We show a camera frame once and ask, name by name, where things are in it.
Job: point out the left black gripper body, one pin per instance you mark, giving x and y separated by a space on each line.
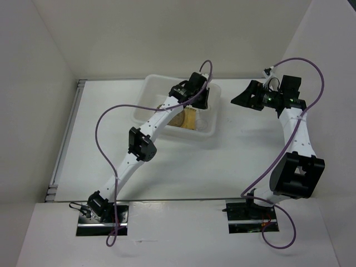
201 102

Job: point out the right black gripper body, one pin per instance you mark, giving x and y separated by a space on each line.
264 98

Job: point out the woven bamboo tray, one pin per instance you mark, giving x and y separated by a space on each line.
190 118

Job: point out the clear square plate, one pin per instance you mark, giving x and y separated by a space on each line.
178 120

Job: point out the clear small glass cup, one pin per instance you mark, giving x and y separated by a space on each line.
201 125

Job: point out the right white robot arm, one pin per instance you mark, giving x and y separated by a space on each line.
298 169

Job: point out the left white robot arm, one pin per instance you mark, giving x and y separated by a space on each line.
141 147

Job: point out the translucent plastic bin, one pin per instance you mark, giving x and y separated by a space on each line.
154 92

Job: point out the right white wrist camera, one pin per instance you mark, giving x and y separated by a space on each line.
271 81

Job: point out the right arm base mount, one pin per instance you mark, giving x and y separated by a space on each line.
244 217

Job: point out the aluminium table frame rail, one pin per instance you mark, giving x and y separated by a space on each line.
57 170

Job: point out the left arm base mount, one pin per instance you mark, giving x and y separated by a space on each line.
89 224

